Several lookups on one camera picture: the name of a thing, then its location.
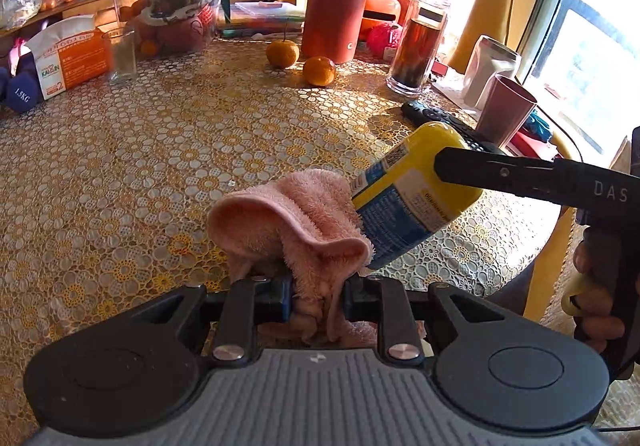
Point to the yellow lid supplement jar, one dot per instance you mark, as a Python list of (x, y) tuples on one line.
[(400, 199)]

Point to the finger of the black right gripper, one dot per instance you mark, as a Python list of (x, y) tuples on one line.
[(523, 177)]

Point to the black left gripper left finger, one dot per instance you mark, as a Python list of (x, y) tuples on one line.
[(250, 302)]

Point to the clear drinking glass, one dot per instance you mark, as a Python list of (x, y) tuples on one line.
[(120, 54)]

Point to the black remote control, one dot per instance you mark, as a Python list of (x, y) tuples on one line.
[(417, 113)]

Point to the orange white tissue box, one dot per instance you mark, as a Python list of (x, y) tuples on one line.
[(67, 54)]

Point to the orange tangerine with stem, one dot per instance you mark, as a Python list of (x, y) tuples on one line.
[(283, 53)]

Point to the stack of colourful books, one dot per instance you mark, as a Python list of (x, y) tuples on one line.
[(252, 18)]

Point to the person right hand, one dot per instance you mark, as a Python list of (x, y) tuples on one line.
[(594, 325)]

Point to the wooden television cabinet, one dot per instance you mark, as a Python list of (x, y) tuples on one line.
[(77, 7)]

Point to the pink plastic cup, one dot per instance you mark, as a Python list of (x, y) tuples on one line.
[(507, 105)]

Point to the orange tangerine front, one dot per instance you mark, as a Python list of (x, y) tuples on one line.
[(319, 71)]

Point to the glass tea tumbler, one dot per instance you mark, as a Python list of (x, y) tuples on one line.
[(418, 47)]

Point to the blue dumbbell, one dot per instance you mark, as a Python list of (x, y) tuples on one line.
[(20, 93)]

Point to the patterned lace tablecloth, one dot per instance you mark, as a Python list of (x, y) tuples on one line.
[(111, 287)]

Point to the pink towel cloth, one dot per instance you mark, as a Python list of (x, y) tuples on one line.
[(306, 222)]

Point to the orange plastic stool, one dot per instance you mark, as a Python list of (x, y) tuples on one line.
[(384, 12)]

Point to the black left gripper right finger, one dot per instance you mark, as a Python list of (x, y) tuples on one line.
[(384, 302)]

